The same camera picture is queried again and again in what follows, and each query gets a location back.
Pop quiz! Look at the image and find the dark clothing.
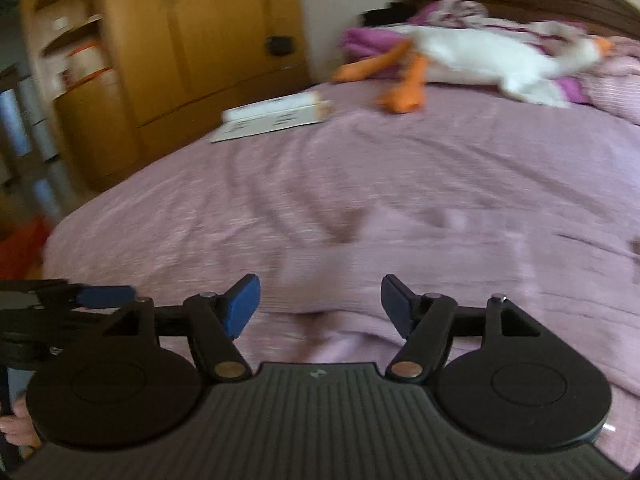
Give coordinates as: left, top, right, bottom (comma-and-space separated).
362, 2, 416, 28

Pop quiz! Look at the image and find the pink pillow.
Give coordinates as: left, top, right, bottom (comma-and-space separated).
582, 35, 640, 126

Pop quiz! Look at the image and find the wooden wardrobe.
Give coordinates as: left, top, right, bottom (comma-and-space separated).
20, 0, 313, 193

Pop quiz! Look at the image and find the white paper sheet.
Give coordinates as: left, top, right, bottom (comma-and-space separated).
210, 110, 323, 143

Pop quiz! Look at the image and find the purple white patterned blanket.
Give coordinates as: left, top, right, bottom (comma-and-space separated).
410, 0, 586, 46

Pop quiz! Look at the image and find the white goose plush toy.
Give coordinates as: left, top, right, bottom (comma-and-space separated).
332, 25, 615, 115

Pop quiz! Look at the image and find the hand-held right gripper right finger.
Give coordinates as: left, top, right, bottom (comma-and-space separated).
380, 274, 543, 382

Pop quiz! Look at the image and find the white long box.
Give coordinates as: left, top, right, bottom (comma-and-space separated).
222, 90, 335, 126

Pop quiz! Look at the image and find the red cloth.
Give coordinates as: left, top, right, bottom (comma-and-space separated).
0, 217, 53, 281

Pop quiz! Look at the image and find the small black bag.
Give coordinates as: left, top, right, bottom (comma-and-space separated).
265, 35, 296, 56

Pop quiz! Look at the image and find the white orange storage bag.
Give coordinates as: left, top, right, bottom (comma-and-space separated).
62, 42, 118, 92

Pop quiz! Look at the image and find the magenta blanket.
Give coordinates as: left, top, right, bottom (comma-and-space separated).
340, 25, 596, 106

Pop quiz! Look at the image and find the pink knit cardigan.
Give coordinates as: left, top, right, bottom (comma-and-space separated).
250, 207, 640, 396

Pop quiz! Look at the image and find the person's left hand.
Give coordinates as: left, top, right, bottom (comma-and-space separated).
0, 396, 42, 448

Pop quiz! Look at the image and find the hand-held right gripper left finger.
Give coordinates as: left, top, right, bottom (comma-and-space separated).
95, 273, 262, 381

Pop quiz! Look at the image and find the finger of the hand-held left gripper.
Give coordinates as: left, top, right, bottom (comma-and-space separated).
50, 282, 138, 323

